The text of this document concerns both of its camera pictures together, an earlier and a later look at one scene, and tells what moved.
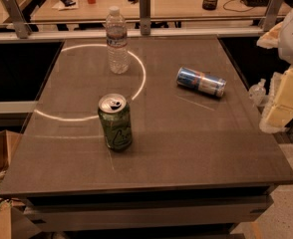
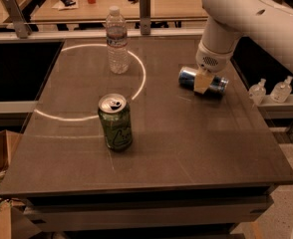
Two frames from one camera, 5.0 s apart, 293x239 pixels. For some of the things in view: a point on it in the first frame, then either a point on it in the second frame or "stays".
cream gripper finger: x=290 y=98 -> x=203 y=79
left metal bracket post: x=22 y=27 stays
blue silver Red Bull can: x=196 y=80 stays
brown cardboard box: x=7 y=222 stays
